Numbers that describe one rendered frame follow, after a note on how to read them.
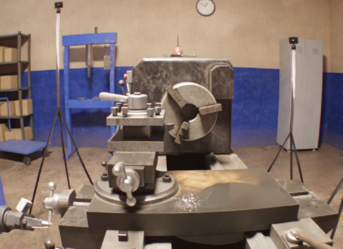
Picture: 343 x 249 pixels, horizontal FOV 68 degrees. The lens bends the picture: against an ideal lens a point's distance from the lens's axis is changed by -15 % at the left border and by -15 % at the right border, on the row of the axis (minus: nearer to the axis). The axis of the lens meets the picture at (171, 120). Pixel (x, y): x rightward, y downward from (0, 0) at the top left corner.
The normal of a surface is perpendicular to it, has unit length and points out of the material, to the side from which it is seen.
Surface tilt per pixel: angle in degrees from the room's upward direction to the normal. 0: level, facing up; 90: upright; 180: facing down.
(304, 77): 90
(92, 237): 90
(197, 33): 90
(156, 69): 90
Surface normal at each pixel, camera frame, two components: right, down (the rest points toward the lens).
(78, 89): 0.04, 0.17
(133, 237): 0.00, -0.99
